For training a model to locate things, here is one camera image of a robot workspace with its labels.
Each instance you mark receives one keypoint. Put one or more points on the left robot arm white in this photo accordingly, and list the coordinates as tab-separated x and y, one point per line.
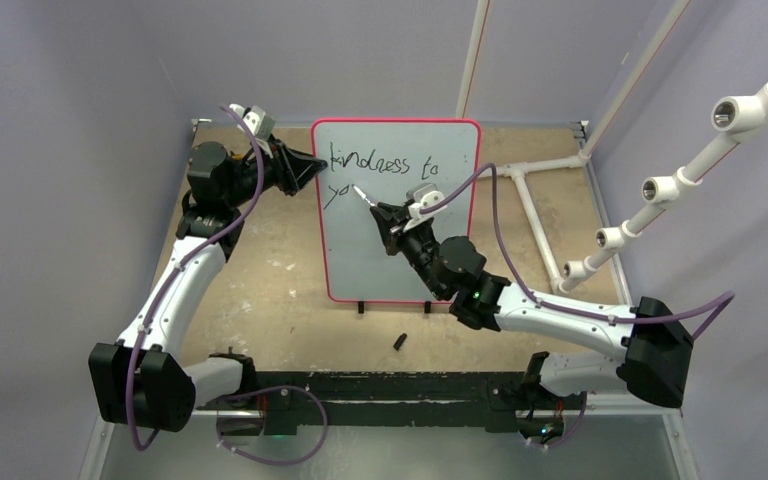
137	379

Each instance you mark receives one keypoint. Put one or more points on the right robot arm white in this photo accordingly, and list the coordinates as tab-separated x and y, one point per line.
634	348

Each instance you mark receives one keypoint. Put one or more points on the white whiteboard marker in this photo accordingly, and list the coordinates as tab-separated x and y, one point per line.
364	197

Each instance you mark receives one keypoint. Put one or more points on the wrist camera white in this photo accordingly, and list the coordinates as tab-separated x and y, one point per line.
422	204
260	123

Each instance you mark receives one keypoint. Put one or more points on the white PVC pipe frame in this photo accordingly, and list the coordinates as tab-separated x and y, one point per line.
562	85

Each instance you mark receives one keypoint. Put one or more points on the black marker cap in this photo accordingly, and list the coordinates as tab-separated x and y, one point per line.
399	341

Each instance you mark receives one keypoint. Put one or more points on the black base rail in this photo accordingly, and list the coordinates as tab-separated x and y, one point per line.
497	402

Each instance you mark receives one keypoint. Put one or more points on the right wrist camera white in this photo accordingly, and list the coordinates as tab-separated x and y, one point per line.
422	204

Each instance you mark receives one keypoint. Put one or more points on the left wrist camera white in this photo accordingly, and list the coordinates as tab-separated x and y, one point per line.
260	123

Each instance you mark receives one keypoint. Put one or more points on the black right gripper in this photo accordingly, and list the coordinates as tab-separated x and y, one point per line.
393	237

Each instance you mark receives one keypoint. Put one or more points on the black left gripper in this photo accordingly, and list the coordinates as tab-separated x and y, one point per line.
292	169

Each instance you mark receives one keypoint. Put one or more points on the pink framed whiteboard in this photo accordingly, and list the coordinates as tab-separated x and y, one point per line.
386	158

